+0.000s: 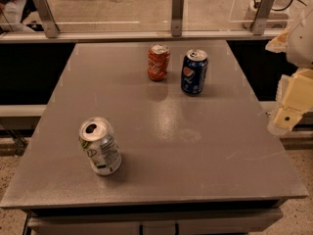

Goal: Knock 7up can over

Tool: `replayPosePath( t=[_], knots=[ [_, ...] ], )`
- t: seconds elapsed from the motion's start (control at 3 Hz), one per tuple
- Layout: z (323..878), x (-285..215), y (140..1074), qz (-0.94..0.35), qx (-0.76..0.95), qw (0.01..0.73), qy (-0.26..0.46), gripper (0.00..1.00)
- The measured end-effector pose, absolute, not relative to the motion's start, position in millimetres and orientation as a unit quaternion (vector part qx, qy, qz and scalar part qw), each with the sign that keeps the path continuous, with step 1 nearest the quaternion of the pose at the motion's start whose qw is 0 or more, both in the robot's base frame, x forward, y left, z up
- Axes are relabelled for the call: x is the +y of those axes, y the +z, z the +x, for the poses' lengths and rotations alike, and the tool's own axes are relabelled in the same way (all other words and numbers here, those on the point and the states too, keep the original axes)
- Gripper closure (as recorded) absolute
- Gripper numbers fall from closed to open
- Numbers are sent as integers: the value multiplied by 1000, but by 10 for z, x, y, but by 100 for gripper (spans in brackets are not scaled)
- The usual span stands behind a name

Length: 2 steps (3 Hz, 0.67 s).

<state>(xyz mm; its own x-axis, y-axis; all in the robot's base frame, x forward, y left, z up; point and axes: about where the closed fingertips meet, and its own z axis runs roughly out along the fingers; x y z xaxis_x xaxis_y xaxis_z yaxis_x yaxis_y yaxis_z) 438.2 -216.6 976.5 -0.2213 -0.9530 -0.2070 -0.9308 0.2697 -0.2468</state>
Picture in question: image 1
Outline right metal bracket post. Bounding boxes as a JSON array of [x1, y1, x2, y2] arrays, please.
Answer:
[[250, 0, 275, 35]]

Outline orange soda can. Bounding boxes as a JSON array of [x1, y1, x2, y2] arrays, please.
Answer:
[[148, 44, 170, 81]]

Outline blue pepsi can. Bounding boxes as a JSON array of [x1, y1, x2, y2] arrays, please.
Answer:
[[181, 49, 208, 95]]

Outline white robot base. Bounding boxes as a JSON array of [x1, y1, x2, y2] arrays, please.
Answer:
[[243, 0, 298, 30]]

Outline left metal bracket post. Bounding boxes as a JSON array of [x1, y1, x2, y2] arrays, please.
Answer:
[[32, 0, 60, 38]]

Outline middle metal bracket post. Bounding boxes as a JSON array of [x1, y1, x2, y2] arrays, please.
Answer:
[[171, 0, 184, 37]]

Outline white green 7up can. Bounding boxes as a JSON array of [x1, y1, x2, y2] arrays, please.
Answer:
[[78, 117, 122, 176]]

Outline black cable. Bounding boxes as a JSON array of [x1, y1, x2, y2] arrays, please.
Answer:
[[253, 0, 308, 13]]

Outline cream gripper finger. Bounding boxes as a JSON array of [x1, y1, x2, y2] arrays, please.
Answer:
[[267, 68, 313, 135], [265, 28, 290, 53]]

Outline seated person in background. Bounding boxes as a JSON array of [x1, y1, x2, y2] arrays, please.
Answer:
[[0, 0, 33, 32]]

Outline metal bracket post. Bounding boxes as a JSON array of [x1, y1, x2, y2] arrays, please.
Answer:
[[250, 0, 275, 35], [171, 0, 184, 37], [32, 0, 60, 38]]

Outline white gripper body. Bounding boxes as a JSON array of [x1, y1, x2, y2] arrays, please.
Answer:
[[287, 6, 313, 69]]

